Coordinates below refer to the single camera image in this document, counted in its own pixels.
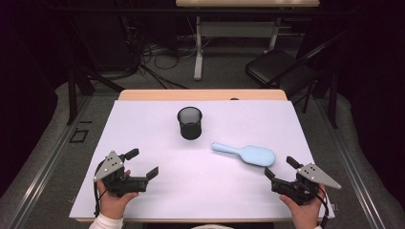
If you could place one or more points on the white metal-legged desk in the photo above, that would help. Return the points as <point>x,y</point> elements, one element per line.
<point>199,63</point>

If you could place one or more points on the person's right hand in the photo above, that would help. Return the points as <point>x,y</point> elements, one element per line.
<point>305,216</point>

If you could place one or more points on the light blue hairbrush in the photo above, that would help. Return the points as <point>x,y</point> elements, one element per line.
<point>254,156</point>

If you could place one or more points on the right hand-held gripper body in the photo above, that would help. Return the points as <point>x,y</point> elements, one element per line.
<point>313,176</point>

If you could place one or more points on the white table mat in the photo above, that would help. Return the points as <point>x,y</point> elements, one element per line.
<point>191,191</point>

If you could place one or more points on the black metal stand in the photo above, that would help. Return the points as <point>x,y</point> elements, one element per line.
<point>72,95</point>

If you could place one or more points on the metal floor rail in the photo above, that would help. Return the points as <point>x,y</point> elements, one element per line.
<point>47,165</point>
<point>350,165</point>

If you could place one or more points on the black folding chair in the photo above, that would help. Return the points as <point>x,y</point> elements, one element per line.
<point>273,66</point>

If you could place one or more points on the light wooden table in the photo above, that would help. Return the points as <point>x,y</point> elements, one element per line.
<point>191,94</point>

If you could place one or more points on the black mesh cup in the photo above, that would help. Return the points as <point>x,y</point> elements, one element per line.
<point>190,130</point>

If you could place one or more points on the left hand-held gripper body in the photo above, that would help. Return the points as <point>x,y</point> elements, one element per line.
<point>110,165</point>

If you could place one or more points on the person's left hand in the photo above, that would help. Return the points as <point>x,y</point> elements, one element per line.
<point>111,205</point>

